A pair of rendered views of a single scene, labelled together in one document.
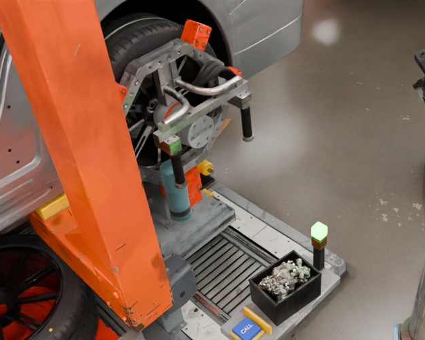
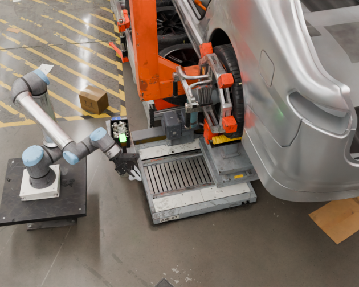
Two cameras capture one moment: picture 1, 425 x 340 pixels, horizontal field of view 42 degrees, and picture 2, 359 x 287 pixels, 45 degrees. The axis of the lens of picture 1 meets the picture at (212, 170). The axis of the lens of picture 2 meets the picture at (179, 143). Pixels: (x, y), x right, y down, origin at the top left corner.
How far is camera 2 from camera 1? 3.35 m
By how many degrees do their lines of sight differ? 75
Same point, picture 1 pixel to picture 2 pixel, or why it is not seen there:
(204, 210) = (219, 163)
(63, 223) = (192, 69)
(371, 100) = not seen: outside the picture
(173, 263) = (173, 121)
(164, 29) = (228, 64)
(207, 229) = (210, 165)
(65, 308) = not seen: hidden behind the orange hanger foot
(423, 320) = not seen: hidden behind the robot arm
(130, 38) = (224, 49)
